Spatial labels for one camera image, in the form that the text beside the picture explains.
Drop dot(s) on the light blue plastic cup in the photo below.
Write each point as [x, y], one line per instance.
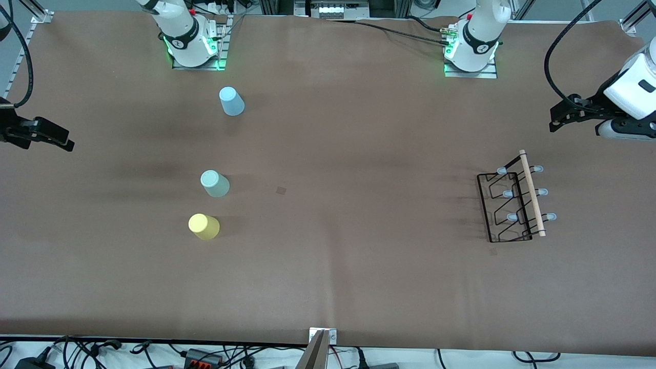
[232, 101]

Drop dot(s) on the black power adapter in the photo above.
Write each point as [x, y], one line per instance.
[33, 364]

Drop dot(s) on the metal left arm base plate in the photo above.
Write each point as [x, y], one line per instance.
[471, 75]

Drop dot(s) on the pale green plastic cup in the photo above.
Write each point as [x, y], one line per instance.
[215, 184]

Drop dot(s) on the yellow plastic cup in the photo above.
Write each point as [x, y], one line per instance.
[204, 226]

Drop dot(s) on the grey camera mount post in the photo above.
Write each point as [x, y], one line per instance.
[313, 356]

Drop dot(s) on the black orange connector block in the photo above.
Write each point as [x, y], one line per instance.
[202, 357]

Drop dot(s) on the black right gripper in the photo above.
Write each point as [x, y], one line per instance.
[11, 129]

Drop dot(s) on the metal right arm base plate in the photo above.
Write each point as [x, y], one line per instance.
[223, 46]

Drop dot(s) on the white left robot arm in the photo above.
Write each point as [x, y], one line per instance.
[479, 36]

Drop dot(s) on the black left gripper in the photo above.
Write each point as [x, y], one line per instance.
[593, 106]

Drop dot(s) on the perforated metal rail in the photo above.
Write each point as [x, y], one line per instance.
[18, 64]

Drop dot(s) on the white power strip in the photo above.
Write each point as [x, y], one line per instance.
[332, 9]

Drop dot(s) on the small metal bracket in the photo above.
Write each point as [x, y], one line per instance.
[332, 335]

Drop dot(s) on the aluminium frame profile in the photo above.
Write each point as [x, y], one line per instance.
[635, 18]
[40, 13]

